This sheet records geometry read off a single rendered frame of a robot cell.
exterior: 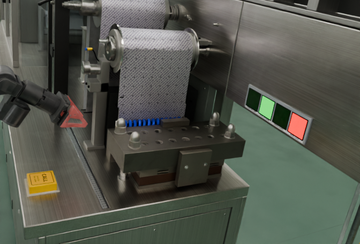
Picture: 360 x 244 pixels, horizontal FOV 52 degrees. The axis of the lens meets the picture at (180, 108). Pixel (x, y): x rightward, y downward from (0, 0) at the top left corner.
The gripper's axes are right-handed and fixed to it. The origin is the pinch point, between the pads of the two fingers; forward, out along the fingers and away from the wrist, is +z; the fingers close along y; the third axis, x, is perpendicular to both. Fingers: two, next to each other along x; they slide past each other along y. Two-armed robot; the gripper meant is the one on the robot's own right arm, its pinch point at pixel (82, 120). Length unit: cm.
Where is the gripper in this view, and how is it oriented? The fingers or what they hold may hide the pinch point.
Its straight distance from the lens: 114.1
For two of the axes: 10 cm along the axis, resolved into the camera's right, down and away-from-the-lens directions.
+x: 5.9, -8.0, -0.6
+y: 4.4, 3.9, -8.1
